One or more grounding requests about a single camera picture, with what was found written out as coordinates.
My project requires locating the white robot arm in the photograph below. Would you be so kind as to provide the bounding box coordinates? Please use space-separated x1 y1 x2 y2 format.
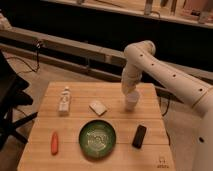
121 40 213 171

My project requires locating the white sponge block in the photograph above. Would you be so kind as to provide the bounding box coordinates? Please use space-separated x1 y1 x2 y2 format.
89 100 107 116

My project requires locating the white tube bottle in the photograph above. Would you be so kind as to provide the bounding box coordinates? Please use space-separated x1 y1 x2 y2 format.
58 86 71 116

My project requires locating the green ceramic bowl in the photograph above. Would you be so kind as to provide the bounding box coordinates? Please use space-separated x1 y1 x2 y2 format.
79 120 116 159

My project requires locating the black rectangular phone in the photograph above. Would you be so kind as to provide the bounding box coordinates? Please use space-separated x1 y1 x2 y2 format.
132 125 147 149

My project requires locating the orange carrot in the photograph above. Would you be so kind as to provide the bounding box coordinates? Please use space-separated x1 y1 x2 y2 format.
51 132 59 155

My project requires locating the black office chair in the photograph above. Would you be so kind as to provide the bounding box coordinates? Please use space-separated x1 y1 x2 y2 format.
0 50 37 151

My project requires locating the black cable behind table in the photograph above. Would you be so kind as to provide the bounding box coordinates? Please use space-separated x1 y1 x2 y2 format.
159 95 172 118

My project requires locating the black floor cable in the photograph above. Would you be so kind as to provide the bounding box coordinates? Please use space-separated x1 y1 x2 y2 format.
6 39 44 74

